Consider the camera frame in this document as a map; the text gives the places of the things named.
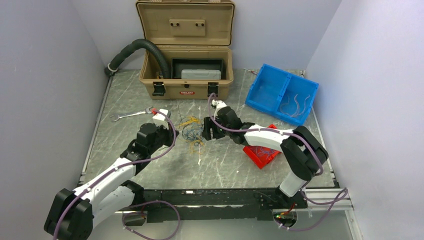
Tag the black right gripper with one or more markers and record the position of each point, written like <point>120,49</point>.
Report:
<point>208,125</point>

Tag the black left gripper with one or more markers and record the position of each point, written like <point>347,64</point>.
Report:
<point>169,133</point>

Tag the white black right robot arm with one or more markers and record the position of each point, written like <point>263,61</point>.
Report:
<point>302,151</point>

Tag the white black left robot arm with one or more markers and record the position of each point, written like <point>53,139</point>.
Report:
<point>75,213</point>

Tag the silver combination wrench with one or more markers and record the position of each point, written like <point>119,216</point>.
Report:
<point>117,116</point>

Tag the black right toolbox latch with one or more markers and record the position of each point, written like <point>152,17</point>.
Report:
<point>213,89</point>

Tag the black toolbox latch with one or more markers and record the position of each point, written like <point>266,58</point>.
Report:
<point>213,89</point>
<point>159,89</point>

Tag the black left toolbox latch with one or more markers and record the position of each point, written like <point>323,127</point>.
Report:
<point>159,89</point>

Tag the red plastic bin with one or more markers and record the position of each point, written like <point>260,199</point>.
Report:
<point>263,154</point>

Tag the small red screwdriver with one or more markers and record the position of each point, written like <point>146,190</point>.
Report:
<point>251,71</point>

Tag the grey case in toolbox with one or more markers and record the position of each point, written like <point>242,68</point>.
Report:
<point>201,74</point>

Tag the blue divided plastic bin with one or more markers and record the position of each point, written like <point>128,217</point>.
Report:
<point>282,95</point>

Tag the black tray in toolbox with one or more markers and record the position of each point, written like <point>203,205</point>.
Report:
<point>179,64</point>

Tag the tan plastic toolbox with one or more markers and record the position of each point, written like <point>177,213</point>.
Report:
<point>200,29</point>

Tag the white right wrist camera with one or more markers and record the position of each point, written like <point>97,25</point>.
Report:
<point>218,104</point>

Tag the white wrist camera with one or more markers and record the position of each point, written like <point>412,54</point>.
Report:
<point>218,104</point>
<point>161,118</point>

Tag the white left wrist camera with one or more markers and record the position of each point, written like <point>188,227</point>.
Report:
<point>161,118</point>

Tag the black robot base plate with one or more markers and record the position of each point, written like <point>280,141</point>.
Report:
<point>214,204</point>

